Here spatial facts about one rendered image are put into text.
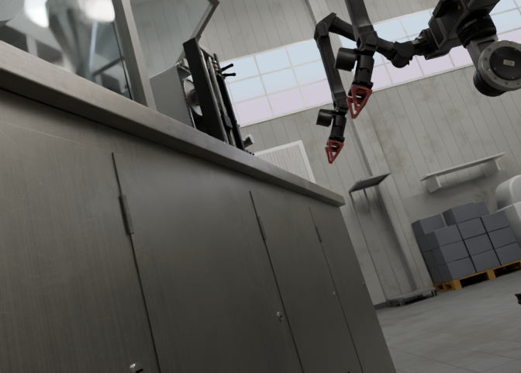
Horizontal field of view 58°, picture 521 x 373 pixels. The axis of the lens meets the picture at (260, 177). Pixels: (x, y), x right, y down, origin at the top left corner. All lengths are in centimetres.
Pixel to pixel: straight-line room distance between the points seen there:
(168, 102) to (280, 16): 797
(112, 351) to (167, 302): 14
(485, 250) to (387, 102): 312
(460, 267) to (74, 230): 719
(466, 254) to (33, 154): 729
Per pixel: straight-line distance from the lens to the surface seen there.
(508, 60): 204
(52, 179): 60
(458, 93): 955
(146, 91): 96
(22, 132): 60
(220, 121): 151
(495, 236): 790
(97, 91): 70
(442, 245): 754
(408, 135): 890
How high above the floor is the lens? 55
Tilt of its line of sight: 15 degrees up
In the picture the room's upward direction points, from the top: 17 degrees counter-clockwise
